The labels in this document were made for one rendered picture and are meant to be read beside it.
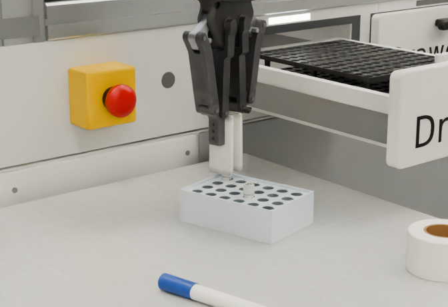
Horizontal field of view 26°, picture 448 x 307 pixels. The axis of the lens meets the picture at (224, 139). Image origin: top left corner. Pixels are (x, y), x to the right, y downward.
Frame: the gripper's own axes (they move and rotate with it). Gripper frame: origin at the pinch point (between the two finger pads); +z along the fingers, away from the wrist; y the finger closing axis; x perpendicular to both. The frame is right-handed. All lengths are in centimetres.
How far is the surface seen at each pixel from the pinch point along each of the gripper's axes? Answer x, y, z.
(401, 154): -18.1, 8.2, 0.2
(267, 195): -7.1, -2.0, 4.5
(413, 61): -9.6, 28.6, -6.1
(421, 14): 2, 56, -8
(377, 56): -4.3, 28.8, -6.1
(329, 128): -6.4, 12.5, 0.0
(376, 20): 5.2, 46.7, -8.0
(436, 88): -19.5, 13.4, -6.4
